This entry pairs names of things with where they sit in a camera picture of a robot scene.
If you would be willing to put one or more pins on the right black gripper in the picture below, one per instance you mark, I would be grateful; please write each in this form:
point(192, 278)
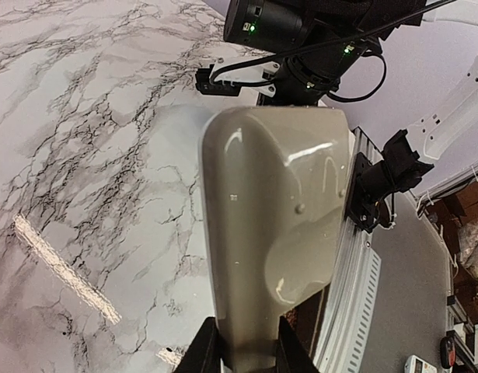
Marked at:
point(304, 99)

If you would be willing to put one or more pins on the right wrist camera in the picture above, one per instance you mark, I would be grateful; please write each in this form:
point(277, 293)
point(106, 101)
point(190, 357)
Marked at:
point(229, 83)

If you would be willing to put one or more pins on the white remote on shelf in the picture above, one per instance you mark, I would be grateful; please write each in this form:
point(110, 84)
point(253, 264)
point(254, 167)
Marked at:
point(415, 364)

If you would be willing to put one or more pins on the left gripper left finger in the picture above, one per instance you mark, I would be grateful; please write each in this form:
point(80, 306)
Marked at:
point(204, 355)

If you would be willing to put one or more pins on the grey remote control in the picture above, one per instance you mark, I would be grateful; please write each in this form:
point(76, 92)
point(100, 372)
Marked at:
point(274, 181)

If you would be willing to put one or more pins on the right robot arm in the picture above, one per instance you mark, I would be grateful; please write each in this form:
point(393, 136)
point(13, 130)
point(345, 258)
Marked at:
point(312, 44)

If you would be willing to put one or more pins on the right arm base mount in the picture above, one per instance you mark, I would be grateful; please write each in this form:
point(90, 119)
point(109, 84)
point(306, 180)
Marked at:
point(399, 170)

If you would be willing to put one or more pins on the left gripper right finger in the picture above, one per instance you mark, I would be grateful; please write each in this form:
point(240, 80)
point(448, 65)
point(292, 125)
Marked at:
point(290, 354)

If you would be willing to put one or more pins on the front aluminium rail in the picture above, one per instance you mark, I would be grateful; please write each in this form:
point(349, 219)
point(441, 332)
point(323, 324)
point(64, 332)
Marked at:
point(349, 303)

